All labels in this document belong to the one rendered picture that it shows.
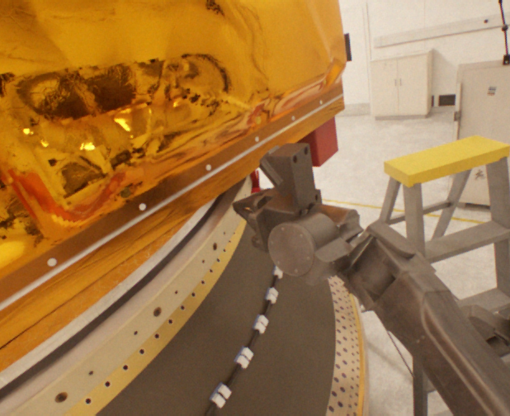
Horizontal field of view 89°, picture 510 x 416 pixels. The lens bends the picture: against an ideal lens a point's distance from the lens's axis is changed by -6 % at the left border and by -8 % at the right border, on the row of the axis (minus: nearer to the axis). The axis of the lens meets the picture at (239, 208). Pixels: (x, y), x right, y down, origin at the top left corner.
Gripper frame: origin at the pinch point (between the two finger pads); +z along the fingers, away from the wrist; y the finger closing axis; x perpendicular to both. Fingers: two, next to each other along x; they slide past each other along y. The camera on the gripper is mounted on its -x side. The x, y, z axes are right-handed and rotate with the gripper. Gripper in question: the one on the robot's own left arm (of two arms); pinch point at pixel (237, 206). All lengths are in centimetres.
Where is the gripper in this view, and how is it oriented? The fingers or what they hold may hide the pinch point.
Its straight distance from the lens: 47.3
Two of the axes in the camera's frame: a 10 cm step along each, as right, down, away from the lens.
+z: -7.2, -1.6, 6.8
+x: 2.5, 8.5, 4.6
